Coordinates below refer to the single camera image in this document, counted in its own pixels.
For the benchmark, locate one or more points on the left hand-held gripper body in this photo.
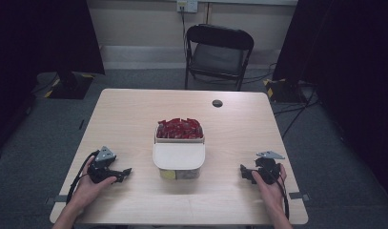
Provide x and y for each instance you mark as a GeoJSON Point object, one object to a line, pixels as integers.
{"type": "Point", "coordinates": [99, 173]}

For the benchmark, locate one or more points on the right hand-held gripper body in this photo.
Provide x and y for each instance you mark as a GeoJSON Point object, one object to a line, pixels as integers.
{"type": "Point", "coordinates": [267, 167]}

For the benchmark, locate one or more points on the clear plastic storage box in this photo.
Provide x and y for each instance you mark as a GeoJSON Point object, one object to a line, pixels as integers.
{"type": "Point", "coordinates": [182, 174]}

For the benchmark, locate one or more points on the person's left hand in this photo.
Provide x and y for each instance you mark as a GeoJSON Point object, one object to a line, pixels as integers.
{"type": "Point", "coordinates": [86, 192]}

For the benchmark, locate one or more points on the person's right hand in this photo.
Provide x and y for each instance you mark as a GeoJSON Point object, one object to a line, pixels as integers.
{"type": "Point", "coordinates": [272, 194]}

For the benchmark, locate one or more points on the grey tape strip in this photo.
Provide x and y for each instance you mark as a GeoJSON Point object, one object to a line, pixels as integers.
{"type": "Point", "coordinates": [56, 199]}
{"type": "Point", "coordinates": [299, 195]}

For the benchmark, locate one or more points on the small dark floor object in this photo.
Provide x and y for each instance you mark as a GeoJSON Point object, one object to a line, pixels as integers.
{"type": "Point", "coordinates": [81, 124]}

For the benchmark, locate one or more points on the pale box lid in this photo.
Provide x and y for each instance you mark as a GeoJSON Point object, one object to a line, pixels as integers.
{"type": "Point", "coordinates": [179, 156]}

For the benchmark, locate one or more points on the black stand base yellow tape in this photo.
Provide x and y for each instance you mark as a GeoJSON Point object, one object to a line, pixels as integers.
{"type": "Point", "coordinates": [69, 86]}
{"type": "Point", "coordinates": [279, 90]}

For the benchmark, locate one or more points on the black folding chair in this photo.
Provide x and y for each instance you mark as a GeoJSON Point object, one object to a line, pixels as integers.
{"type": "Point", "coordinates": [217, 58]}

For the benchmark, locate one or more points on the black curtain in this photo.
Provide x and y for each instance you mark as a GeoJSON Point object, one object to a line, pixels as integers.
{"type": "Point", "coordinates": [39, 47]}
{"type": "Point", "coordinates": [347, 63]}

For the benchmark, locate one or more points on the white wall socket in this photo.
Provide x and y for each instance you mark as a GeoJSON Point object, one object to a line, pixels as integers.
{"type": "Point", "coordinates": [187, 5]}

